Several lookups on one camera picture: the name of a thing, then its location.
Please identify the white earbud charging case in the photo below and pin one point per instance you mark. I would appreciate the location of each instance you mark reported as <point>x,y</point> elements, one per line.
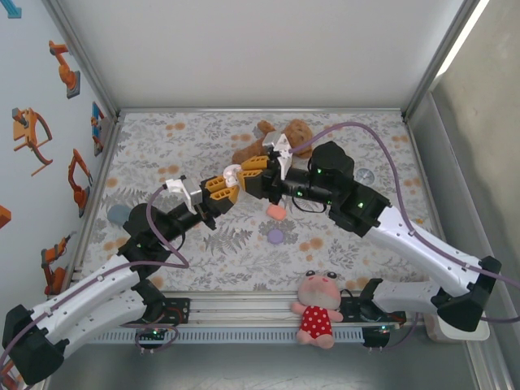
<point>230,172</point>

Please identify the pink earbud charging case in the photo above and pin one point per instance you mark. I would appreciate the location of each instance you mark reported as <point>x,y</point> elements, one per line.
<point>276,212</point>

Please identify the purple earbud charging case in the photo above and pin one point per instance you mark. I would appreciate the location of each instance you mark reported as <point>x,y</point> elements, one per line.
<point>276,237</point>

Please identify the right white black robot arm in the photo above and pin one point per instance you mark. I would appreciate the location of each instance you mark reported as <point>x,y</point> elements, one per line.
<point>418,252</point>

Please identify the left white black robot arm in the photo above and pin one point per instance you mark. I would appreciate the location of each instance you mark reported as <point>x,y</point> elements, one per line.
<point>93,284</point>

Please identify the blue-grey glasses case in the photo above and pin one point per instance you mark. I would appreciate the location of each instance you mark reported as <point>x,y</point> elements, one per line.
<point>118,213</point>

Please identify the brown teddy bear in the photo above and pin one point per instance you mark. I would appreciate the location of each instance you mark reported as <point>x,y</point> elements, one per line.
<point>248,152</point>

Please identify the small white alarm clock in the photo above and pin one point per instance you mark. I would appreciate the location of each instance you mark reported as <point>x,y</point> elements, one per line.
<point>367,174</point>

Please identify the floral table mat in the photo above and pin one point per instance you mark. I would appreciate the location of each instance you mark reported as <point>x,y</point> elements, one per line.
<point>162,138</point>

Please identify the black circuit board with leds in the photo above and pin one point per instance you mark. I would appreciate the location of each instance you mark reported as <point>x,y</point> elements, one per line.
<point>156,332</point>
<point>380,330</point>

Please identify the blue orange machine sticker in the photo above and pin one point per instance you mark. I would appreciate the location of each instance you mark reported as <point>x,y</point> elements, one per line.
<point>97,130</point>

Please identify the orange block sticker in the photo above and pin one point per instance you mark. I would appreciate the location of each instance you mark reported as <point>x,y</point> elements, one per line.
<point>4,216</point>

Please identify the pink plush toy dotted dress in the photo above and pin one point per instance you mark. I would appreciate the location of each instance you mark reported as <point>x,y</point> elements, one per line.
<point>319,321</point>

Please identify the orange gripper claw sticker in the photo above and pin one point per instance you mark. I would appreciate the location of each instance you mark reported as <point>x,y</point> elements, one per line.
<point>26,136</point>

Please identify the white tissue box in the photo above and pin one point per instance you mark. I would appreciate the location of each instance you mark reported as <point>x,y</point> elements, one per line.
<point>483,331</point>

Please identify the aluminium frame back bar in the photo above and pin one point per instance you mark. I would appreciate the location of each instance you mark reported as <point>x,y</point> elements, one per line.
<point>260,110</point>

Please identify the aluminium frame side rail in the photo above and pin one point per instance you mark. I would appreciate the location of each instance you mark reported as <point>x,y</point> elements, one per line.
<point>85,241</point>
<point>493,369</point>

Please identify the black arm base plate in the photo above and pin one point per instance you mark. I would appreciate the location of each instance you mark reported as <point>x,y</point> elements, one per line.
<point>178,310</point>
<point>352,312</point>

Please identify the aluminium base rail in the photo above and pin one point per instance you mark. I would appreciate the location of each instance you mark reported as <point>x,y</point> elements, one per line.
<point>243,310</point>

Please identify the aluminium frame post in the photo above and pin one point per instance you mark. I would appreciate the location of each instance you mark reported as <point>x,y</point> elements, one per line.
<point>82,57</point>
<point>441,57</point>

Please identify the blue wall sticker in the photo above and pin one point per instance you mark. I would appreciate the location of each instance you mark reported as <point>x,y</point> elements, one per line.
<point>12,9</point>

